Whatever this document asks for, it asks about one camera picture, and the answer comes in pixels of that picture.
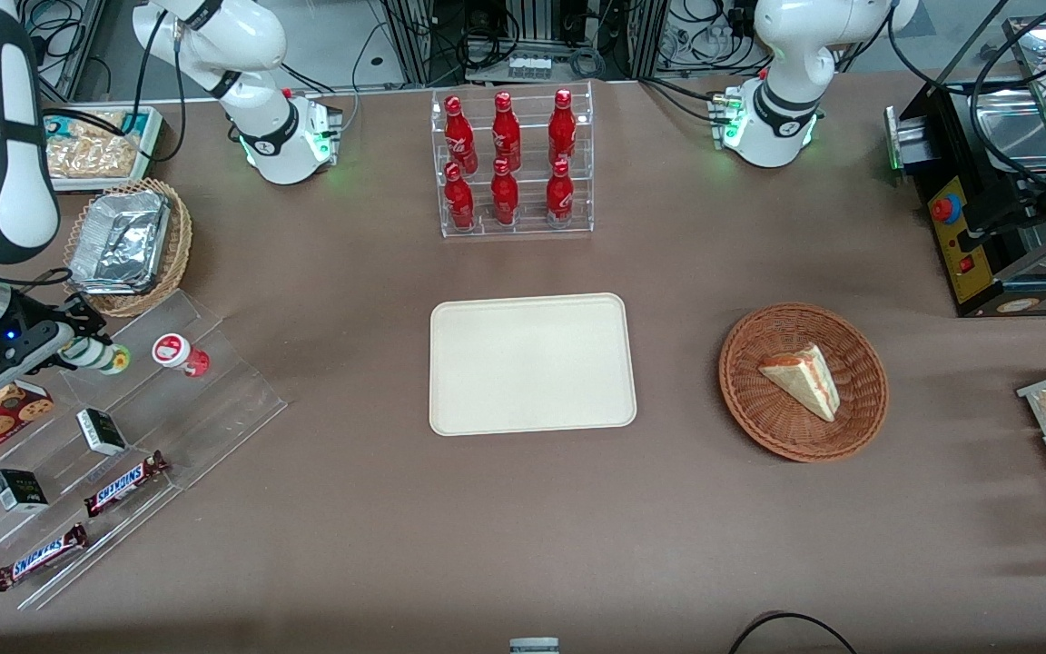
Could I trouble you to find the cream plastic tray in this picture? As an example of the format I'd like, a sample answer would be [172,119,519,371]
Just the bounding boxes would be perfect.
[429,292,637,437]

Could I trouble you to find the black conveyor machine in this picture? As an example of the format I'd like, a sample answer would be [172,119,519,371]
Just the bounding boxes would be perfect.
[884,0,1046,318]

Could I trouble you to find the Snickers chocolate bar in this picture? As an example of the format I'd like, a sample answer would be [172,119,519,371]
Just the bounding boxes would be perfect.
[83,451,170,519]
[0,523,89,592]

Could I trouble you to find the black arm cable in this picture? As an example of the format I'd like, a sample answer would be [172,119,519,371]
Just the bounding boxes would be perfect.
[40,7,186,166]

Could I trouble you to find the clear acrylic bottle rack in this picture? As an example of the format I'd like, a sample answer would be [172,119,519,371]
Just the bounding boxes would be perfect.
[430,82,595,239]

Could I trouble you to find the white snack bin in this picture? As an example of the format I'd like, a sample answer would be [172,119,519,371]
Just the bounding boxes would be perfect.
[40,106,163,193]

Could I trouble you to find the clear bag of crackers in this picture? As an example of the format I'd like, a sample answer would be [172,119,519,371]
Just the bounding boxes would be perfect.
[44,111,141,179]

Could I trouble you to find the aluminium foil container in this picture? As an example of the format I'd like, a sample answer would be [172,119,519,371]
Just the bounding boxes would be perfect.
[67,190,172,296]

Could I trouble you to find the black floor cable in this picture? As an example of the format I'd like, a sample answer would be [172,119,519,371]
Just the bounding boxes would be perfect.
[727,612,860,654]

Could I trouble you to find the triangular wrapped sandwich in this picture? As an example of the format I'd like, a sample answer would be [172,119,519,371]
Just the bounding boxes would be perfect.
[758,342,841,423]

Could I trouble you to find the small black box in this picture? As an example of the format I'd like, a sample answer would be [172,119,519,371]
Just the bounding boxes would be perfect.
[76,408,128,457]
[0,469,50,513]

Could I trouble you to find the clear acrylic stepped stand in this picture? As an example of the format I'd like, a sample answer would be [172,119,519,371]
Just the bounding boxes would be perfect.
[0,289,290,611]

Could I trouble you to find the red lid yogurt cup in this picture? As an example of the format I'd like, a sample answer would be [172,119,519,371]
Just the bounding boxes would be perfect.
[152,333,211,378]

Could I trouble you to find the round brown wicker basket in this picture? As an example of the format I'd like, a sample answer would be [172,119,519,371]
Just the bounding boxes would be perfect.
[719,302,889,463]

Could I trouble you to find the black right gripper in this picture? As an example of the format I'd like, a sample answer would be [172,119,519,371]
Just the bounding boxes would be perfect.
[0,295,111,393]

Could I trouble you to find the green lid yogurt cup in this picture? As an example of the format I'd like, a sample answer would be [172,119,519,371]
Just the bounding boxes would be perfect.
[69,339,132,376]

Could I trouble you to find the red cola bottle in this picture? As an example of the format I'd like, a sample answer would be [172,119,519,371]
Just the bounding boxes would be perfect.
[548,89,577,166]
[444,163,476,231]
[491,92,522,172]
[546,160,575,226]
[490,159,520,226]
[444,95,479,174]

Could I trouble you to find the tan wicker basket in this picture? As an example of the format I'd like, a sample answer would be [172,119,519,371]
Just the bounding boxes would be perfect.
[63,178,193,318]

